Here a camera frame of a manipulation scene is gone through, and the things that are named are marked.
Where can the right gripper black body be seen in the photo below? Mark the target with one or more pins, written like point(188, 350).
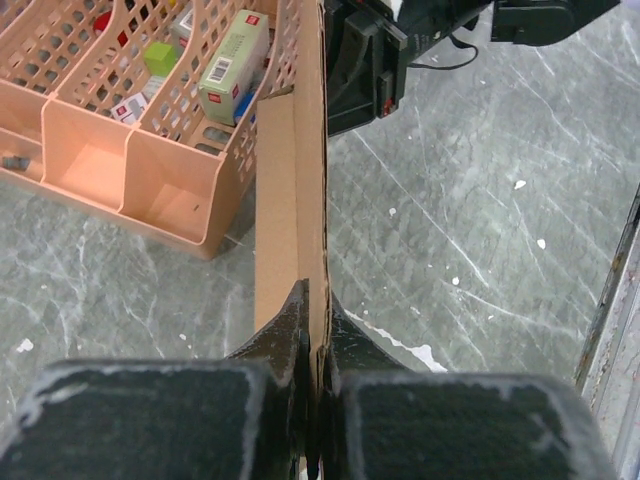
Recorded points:
point(370, 46)

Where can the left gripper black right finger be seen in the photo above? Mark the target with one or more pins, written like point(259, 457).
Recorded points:
point(386, 421)

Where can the cardboard box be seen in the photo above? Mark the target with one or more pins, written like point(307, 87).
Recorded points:
point(291, 175)

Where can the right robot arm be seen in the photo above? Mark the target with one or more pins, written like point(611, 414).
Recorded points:
point(537, 23)

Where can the peach plastic file organizer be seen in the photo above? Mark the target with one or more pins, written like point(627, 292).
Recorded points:
point(101, 109)

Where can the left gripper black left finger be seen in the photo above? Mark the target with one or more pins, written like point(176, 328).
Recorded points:
point(239, 417)

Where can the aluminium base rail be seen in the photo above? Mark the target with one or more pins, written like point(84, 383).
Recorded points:
point(608, 371)

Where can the green boxed item in organizer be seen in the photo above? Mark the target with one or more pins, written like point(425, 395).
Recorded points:
point(229, 74)

